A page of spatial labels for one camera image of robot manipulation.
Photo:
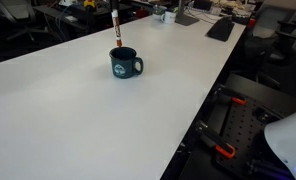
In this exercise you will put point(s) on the orange white marker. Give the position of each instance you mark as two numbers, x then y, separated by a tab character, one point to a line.
116	30

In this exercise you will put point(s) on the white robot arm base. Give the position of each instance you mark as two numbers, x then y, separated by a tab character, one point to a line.
288	140

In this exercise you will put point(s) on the green white cup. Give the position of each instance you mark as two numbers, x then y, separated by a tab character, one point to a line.
158	10

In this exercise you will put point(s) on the yellow tool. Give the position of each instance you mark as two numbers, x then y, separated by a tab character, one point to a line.
89	3

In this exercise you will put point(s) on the black background desk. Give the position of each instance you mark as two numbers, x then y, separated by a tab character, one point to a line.
88	18

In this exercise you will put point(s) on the white ceramic mug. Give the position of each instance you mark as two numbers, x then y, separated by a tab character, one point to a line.
169	17

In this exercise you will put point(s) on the dark green enamel mug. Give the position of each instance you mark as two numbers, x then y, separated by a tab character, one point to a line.
123	65

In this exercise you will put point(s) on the grey monitor stand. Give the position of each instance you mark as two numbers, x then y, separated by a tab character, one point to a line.
186	18

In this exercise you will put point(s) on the black office chair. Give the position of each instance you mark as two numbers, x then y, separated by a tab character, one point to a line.
18	10

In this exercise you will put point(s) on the black wedge-shaped device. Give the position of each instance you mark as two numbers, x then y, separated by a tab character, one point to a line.
221	30

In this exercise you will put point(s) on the small red object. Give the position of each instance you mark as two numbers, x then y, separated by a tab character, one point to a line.
252	22

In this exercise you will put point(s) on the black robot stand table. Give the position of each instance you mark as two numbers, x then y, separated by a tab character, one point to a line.
254	87

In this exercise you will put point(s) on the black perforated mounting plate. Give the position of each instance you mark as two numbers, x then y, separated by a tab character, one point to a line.
241	130

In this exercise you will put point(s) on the grey office chair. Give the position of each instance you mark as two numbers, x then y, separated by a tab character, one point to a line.
288	50

